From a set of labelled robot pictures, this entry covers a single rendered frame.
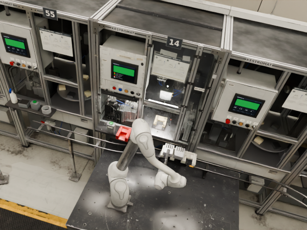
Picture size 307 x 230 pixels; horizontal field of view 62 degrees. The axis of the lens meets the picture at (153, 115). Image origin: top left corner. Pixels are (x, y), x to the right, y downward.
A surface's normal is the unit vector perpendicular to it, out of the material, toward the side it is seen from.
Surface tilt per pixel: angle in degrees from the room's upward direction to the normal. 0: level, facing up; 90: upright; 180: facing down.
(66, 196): 0
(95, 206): 0
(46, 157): 0
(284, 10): 90
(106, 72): 90
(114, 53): 90
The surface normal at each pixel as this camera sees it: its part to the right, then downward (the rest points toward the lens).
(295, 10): -0.24, 0.64
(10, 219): 0.12, -0.72
